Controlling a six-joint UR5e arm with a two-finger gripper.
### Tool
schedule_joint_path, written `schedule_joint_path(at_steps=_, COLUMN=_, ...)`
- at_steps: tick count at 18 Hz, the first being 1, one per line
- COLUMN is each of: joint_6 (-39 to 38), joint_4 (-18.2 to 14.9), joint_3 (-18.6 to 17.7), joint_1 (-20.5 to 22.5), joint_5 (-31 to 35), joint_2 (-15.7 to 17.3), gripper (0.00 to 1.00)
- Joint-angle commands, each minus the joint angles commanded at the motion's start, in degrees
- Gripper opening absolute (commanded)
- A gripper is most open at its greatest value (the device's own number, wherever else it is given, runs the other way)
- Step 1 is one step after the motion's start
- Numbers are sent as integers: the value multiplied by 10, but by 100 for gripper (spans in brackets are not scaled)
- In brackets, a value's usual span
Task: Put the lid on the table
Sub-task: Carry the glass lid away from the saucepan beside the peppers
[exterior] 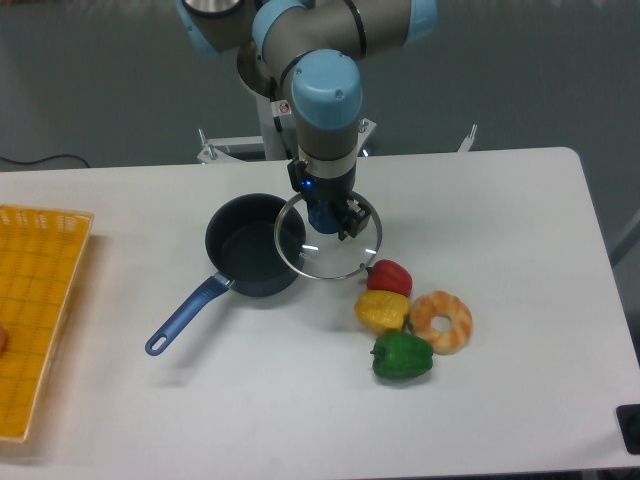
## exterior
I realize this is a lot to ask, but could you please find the black device at table edge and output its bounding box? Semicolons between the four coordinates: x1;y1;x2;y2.
616;404;640;455

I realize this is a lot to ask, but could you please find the green toy bell pepper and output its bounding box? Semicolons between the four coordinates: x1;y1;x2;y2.
370;331;434;380

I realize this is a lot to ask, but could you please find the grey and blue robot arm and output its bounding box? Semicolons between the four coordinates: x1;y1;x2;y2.
176;1;438;239

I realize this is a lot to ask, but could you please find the yellow woven basket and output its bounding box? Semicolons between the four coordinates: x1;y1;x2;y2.
1;204;94;443

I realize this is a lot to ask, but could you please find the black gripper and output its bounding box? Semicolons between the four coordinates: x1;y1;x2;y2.
286;157;369;241

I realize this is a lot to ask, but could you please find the orange toy shrimp ring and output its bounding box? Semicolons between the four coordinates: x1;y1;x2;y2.
409;290;474;356

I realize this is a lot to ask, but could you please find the black cable on floor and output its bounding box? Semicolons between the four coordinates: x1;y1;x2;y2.
0;154;92;169

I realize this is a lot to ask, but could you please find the red toy bell pepper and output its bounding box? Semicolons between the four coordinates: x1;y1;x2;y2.
366;259;413;297

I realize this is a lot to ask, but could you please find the glass lid with blue knob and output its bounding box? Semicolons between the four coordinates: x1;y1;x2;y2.
274;193;383;280

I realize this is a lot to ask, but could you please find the yellow toy bell pepper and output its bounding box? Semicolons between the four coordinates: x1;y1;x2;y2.
354;290;411;334

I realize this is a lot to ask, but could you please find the dark saucepan with blue handle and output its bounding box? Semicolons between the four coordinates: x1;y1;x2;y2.
145;193;306;356

